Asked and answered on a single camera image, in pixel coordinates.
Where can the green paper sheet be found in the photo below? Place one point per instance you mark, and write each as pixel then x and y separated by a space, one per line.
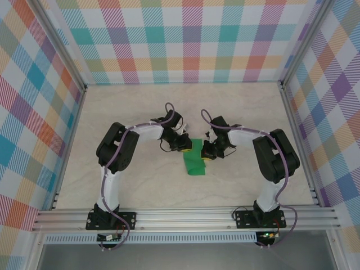
pixel 194 166

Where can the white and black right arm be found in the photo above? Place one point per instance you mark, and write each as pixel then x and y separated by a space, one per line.
pixel 270 197

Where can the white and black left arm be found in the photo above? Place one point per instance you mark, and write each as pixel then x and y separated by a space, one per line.
pixel 111 185

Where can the right controller circuit board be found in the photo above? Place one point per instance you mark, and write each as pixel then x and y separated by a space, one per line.
pixel 267 234

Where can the controller circuit board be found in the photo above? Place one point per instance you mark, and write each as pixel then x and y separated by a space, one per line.
pixel 108 237
pixel 267 234

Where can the grey metal panel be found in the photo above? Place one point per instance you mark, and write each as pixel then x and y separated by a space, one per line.
pixel 182 258

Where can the left controller circuit board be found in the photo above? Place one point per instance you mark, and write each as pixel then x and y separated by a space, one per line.
pixel 108 237

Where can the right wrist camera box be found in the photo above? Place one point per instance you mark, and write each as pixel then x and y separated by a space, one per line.
pixel 208 134

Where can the aluminium frame rail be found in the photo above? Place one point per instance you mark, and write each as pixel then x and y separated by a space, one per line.
pixel 182 218

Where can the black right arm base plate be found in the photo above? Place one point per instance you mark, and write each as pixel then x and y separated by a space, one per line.
pixel 244 220

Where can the aluminium side rail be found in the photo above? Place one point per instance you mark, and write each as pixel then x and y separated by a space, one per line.
pixel 69 146
pixel 300 146

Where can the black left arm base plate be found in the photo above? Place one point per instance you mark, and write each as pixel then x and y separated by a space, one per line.
pixel 129 219

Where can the aluminium corner post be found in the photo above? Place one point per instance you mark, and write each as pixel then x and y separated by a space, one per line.
pixel 62 42
pixel 305 42

